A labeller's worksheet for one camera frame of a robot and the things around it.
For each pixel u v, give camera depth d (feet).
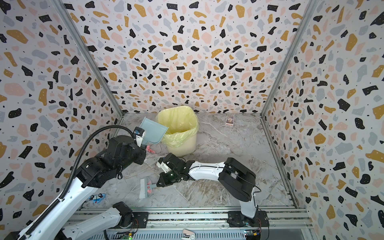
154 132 2.44
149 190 2.68
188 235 2.26
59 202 1.28
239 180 1.52
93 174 1.38
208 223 2.40
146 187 2.70
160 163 2.51
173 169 2.17
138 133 1.88
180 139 2.56
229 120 3.83
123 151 1.58
